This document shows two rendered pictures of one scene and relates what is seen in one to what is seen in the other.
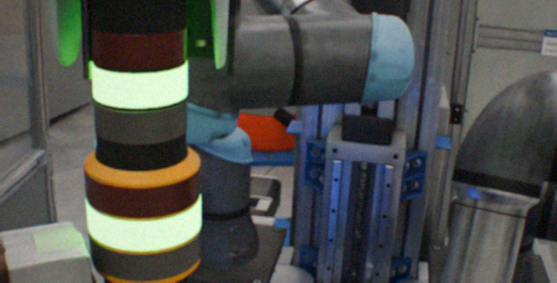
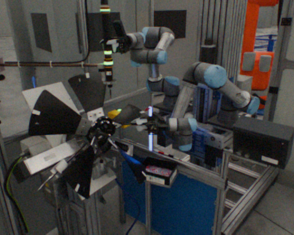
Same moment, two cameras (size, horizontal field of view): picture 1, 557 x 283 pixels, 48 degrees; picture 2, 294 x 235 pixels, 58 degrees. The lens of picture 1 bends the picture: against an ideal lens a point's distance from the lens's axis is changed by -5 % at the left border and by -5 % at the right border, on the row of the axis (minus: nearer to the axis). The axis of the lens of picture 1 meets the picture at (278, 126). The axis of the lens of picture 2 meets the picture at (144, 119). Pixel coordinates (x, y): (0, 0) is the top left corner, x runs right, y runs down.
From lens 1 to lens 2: 1.18 m
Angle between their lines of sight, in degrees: 31
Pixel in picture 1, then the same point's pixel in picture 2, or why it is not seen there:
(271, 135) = not seen: hidden behind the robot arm
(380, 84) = (159, 60)
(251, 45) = (141, 54)
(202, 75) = (134, 57)
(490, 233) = (183, 89)
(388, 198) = (206, 97)
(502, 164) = (186, 76)
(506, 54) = not seen: outside the picture
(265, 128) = not seen: hidden behind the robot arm
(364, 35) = (157, 53)
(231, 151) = (172, 81)
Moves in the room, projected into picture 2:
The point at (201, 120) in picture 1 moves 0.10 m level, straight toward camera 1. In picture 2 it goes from (135, 64) to (126, 66)
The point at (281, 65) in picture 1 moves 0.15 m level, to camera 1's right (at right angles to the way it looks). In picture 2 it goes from (144, 57) to (167, 59)
